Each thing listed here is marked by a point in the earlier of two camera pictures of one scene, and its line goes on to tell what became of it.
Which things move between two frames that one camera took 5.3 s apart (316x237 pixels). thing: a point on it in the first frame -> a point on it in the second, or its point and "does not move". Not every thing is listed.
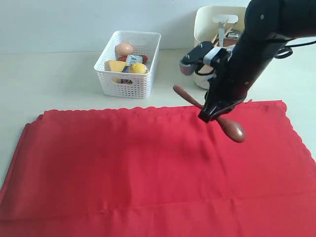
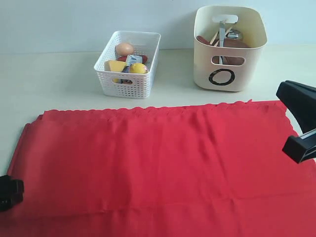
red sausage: (123, 59) does not move
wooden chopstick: (224, 35) does not move
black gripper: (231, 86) -> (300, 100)
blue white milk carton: (131, 59) does not move
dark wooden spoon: (233, 131) -> (203, 40)
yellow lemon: (138, 68) does not move
